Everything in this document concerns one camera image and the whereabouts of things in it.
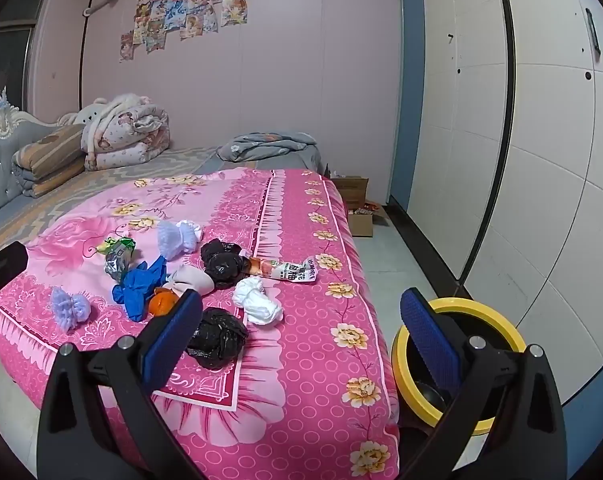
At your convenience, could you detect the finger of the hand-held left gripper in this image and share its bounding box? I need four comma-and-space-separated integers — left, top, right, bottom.
0, 241, 30, 337

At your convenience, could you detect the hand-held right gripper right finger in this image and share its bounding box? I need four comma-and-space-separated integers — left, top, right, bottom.
399, 287, 568, 480

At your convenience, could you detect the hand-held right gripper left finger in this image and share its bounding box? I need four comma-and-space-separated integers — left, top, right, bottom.
36, 289, 205, 480

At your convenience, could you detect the black plastic bag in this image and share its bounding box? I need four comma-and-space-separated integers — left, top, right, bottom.
200, 239, 252, 290
186, 307, 250, 370

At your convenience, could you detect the yellow round bin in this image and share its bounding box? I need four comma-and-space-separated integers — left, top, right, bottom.
391, 297, 527, 436

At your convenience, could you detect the lavender fluffy ball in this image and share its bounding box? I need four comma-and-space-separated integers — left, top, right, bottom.
156, 220, 188, 261
50, 286, 91, 331

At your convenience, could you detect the silver foil packet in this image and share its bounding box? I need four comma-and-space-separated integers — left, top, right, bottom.
104, 250, 137, 282

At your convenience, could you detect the orange white snack packet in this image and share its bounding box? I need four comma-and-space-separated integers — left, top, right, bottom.
246, 256, 318, 283

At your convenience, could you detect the orange tangerine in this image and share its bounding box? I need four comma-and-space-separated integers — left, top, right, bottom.
148, 287, 180, 317

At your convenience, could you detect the blue rubber glove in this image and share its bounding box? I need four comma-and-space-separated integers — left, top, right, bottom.
112, 255, 167, 322

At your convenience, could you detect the beige cloth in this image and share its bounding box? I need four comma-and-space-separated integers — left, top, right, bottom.
164, 266, 216, 296

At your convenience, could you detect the white crumpled cloth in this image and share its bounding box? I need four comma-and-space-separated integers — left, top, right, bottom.
232, 276, 285, 326

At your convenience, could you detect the grey patterned mattress sheet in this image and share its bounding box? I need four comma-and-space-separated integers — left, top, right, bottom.
0, 147, 222, 256

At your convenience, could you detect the grey tufted headboard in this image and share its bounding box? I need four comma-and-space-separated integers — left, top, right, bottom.
0, 110, 82, 223

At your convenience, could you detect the pink floral bedsheet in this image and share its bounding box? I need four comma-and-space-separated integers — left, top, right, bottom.
0, 167, 399, 480

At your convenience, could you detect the striped pillows stack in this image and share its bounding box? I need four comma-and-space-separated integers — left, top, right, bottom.
12, 125, 90, 198

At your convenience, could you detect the printed cardboard box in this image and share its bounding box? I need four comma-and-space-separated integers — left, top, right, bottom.
329, 176, 369, 211

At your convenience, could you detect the white plush toy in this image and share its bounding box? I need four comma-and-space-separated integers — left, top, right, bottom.
56, 97, 112, 128

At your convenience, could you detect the pink floral quilt bundle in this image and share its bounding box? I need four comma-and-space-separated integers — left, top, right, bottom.
79, 92, 172, 171

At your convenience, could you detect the white and blue wardrobe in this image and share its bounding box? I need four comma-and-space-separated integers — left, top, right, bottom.
387, 0, 603, 466

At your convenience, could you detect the grey floral blanket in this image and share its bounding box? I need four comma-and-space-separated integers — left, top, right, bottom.
216, 132, 322, 173

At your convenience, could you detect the dark window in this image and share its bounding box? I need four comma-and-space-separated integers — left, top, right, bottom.
0, 0, 52, 121

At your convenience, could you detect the white wall pipe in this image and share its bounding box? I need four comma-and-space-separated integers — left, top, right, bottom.
84, 0, 132, 18

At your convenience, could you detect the group of cartoon wall posters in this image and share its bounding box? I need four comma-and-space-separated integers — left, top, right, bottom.
119, 0, 247, 63

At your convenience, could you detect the black wardrobe handle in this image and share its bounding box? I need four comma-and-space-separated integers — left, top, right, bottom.
586, 9, 602, 58

